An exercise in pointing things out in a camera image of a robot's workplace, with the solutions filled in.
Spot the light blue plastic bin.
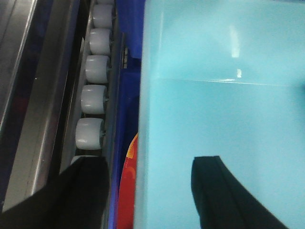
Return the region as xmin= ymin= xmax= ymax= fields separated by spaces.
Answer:
xmin=134 ymin=0 xmax=305 ymax=229

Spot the blue crate lower level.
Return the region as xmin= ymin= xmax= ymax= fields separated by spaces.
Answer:
xmin=108 ymin=0 xmax=145 ymax=229

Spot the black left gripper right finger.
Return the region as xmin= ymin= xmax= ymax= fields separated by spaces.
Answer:
xmin=192 ymin=156 xmax=286 ymax=229

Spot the white roller conveyor track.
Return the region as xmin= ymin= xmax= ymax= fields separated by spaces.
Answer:
xmin=69 ymin=0 xmax=114 ymax=164

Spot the steel rack front rail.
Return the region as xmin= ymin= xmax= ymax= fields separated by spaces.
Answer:
xmin=0 ymin=0 xmax=90 ymax=212

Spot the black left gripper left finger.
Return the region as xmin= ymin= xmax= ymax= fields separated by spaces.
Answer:
xmin=0 ymin=157 xmax=110 ymax=229

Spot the red package in crate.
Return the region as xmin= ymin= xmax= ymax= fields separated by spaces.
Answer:
xmin=116 ymin=134 xmax=138 ymax=229

